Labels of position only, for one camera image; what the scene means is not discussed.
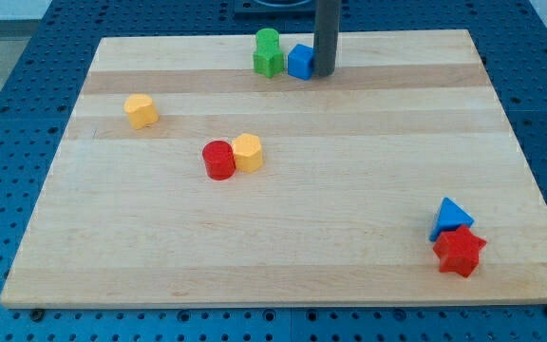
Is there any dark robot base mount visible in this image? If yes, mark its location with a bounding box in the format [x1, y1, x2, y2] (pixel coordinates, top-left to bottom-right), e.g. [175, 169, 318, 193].
[233, 0, 315, 18]

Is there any yellow heart block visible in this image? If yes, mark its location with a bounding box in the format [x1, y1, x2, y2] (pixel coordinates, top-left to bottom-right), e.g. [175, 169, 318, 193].
[123, 93, 160, 130]

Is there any red star block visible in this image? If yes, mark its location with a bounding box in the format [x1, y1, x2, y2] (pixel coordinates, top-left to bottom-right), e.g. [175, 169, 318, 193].
[433, 224, 487, 278]

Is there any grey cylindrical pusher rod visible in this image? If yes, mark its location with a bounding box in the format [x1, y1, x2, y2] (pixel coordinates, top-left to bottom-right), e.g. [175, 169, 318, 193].
[313, 0, 341, 77]

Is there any green cylinder block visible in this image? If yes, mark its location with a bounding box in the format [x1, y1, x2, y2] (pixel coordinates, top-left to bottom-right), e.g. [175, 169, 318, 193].
[255, 28, 279, 53]

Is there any green star block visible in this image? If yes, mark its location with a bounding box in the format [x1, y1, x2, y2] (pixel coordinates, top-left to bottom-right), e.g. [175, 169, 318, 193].
[253, 47, 285, 78]

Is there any wooden board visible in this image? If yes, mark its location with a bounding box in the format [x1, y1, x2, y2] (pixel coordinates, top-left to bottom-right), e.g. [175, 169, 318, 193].
[0, 29, 547, 309]

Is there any blue cube block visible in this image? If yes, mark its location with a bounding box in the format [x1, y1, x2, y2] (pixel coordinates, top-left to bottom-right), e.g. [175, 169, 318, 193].
[288, 44, 313, 81]

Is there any blue triangle block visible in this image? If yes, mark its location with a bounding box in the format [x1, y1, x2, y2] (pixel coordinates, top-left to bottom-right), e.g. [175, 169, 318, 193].
[428, 198, 474, 242]

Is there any red cylinder block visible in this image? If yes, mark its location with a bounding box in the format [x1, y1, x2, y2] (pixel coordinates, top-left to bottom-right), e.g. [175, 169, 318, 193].
[202, 141, 236, 181]

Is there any yellow hexagon block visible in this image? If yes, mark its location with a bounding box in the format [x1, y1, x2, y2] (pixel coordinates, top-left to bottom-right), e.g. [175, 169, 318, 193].
[232, 133, 264, 173]

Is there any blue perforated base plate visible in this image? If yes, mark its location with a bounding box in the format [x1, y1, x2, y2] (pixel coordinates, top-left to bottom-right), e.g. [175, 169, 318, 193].
[0, 0, 547, 341]

